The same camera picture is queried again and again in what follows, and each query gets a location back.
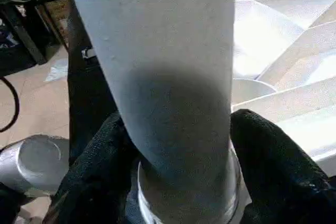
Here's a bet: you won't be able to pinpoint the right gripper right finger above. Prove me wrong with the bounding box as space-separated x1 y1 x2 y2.
229 109 336 224

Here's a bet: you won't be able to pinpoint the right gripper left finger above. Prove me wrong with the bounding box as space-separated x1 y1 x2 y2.
45 111 141 224

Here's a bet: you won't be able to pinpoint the white plastic table leg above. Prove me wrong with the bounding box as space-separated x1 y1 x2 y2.
63 0 247 224

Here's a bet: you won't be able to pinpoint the white plastic table top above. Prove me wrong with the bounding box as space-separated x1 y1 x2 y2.
138 0 336 224

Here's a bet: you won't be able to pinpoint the black floor cables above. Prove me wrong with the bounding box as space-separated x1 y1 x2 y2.
0 76 22 133

